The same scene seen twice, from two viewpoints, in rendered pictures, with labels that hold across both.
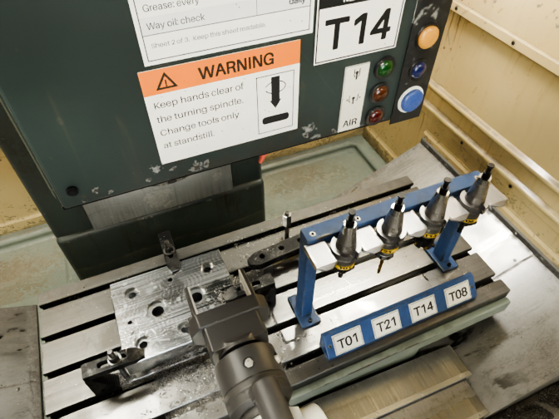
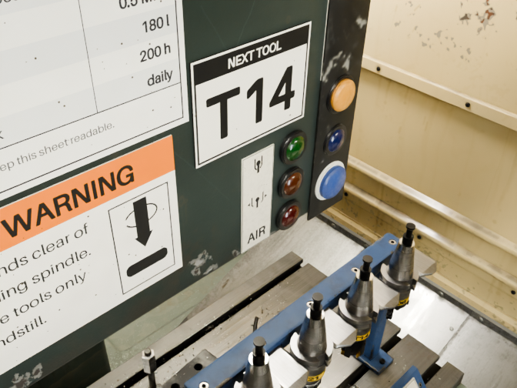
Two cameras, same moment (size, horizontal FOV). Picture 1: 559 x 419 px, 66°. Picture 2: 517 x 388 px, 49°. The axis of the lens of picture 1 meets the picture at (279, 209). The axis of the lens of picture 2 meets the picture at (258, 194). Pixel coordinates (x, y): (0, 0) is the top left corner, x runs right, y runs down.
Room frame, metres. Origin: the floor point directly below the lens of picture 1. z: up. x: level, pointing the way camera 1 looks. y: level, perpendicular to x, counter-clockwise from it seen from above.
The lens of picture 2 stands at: (0.12, 0.03, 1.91)
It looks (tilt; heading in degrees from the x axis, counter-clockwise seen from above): 37 degrees down; 339
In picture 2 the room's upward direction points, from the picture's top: 2 degrees clockwise
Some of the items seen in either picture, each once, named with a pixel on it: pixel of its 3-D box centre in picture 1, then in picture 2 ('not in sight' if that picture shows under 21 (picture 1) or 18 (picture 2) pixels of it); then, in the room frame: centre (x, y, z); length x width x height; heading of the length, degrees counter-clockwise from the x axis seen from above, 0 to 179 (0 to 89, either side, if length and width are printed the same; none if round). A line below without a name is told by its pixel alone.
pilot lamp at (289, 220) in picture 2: (375, 115); (289, 215); (0.44, -0.12, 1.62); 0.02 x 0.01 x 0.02; 113
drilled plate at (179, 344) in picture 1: (178, 306); not in sight; (0.54, 0.25, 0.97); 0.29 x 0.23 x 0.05; 113
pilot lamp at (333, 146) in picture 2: (418, 70); (335, 139); (0.45, -0.16, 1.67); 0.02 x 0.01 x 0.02; 113
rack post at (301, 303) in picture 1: (306, 279); not in sight; (0.57, -0.06, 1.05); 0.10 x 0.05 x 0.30; 23
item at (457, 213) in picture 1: (452, 209); (378, 293); (0.65, -0.39, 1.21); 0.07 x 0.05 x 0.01; 23
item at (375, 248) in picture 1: (368, 240); (285, 371); (0.56, -0.19, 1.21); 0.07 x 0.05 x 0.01; 23
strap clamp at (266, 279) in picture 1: (249, 293); not in sight; (0.57, 0.08, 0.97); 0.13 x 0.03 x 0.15; 113
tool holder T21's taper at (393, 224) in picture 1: (394, 218); (313, 329); (0.58, -0.24, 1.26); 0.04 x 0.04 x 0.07
